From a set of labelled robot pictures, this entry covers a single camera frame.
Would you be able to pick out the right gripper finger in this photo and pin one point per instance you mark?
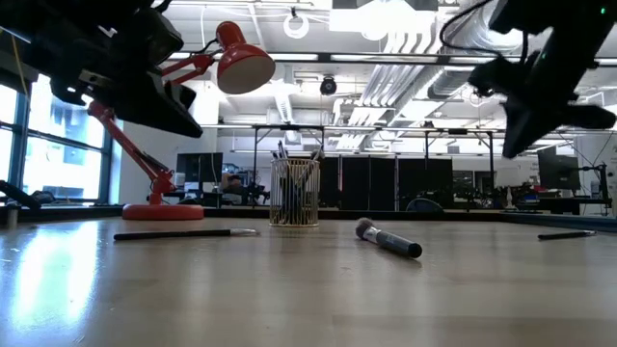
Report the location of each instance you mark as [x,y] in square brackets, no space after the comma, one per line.
[528,127]
[508,118]

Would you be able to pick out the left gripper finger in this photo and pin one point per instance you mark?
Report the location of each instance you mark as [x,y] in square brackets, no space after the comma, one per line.
[154,113]
[182,95]

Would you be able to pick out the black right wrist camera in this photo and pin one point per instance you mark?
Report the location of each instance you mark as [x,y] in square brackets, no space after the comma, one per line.
[487,77]

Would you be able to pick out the black overhead camera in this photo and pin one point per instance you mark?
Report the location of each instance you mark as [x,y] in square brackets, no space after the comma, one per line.
[328,86]

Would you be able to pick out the black partition screen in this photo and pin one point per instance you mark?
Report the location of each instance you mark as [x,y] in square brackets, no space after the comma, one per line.
[376,183]

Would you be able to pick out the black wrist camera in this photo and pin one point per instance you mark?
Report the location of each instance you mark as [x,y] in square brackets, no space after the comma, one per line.
[161,36]
[487,77]

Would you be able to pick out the black computer monitor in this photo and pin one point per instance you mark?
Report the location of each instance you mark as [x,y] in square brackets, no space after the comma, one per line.
[558,168]
[199,168]

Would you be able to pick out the person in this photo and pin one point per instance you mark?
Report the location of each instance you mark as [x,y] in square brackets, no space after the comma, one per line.
[235,185]

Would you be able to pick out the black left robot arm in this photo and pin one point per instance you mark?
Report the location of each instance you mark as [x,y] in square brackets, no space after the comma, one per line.
[38,19]

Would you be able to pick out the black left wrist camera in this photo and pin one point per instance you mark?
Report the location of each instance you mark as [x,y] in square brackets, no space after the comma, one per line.
[161,36]

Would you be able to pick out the fluffy-headed thick makeup brush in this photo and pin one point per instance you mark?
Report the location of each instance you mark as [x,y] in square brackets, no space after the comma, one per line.
[395,242]

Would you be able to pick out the red desk lamp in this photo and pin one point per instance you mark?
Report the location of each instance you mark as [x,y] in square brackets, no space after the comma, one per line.
[243,62]

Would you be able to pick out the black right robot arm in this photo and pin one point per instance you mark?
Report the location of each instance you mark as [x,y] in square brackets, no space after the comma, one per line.
[569,19]

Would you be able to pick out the black aluminium table frame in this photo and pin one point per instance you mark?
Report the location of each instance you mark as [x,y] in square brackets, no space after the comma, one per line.
[366,213]

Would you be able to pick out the overhead light bar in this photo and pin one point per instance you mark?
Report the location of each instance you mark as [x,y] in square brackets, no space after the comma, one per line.
[385,57]

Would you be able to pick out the large window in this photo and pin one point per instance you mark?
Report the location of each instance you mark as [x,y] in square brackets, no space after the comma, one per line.
[62,168]

